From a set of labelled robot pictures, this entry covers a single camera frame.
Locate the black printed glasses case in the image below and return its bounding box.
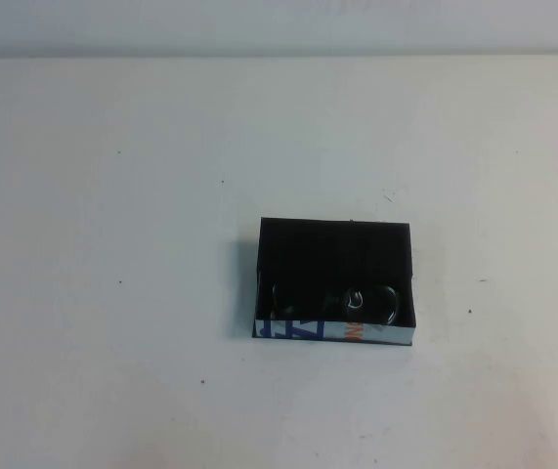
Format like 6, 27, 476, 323
250, 216, 419, 350

